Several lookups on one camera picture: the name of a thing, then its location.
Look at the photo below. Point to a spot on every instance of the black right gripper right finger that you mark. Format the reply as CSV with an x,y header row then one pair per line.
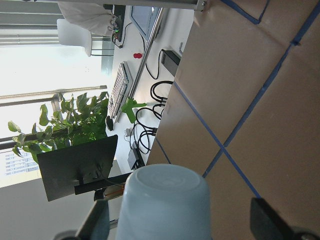
x,y
266,224

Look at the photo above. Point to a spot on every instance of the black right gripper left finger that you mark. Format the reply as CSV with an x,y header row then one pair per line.
x,y
96,226

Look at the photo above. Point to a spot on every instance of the light blue cup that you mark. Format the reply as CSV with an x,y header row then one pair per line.
x,y
165,202

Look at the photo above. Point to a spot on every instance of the black monitor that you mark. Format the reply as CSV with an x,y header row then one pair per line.
x,y
79,168

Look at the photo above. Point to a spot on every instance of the green potted plant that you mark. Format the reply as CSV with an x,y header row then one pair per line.
x,y
79,120

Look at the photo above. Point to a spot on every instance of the white keyboard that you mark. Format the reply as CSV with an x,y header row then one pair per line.
x,y
120,91

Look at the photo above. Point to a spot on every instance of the black power adapter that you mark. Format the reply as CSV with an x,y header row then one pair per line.
x,y
170,60

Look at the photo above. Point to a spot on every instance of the blue teach pendant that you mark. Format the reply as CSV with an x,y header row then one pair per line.
x,y
144,17

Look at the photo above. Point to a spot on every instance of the aluminium frame post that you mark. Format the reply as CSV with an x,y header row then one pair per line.
x,y
195,5

